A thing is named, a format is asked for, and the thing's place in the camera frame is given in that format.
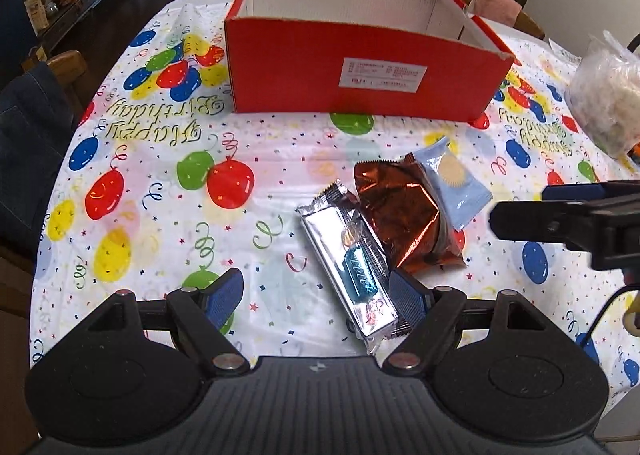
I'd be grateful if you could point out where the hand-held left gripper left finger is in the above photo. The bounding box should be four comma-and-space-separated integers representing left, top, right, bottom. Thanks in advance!
85, 267, 251, 378

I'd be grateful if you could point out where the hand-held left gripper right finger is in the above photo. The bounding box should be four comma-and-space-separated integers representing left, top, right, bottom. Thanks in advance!
382, 270, 553, 378

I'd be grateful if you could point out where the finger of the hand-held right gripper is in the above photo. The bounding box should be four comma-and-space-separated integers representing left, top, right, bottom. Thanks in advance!
489, 200, 596, 250
541, 181, 609, 202

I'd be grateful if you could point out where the light blue snack packet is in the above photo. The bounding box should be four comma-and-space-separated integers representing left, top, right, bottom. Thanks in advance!
415, 136, 493, 232

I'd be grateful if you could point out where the copper foil snack packet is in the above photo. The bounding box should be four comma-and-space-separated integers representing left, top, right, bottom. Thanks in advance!
354, 152, 467, 276

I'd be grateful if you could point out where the silver wafer packet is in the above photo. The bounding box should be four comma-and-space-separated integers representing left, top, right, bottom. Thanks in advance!
295, 179, 401, 356

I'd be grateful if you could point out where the red cardboard box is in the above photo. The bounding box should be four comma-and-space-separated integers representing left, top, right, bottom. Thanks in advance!
224, 0, 516, 124

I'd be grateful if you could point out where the balloon print tablecloth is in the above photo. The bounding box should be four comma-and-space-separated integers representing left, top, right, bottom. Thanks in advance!
27, 0, 640, 416

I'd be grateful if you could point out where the clear plastic bag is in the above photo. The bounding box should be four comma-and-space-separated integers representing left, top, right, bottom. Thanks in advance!
565, 30, 640, 159

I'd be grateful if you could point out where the wooden chair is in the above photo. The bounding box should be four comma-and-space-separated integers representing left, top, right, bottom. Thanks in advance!
435, 0, 546, 40
22, 51, 89, 120

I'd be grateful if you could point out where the pink cloth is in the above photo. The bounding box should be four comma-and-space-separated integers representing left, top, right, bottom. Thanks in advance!
472, 0, 524, 28

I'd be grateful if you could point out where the kraft paper bag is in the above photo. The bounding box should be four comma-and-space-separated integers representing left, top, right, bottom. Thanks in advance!
26, 0, 51, 32

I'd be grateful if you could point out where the black cable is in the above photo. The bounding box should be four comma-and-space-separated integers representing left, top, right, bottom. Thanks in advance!
582, 280, 640, 347

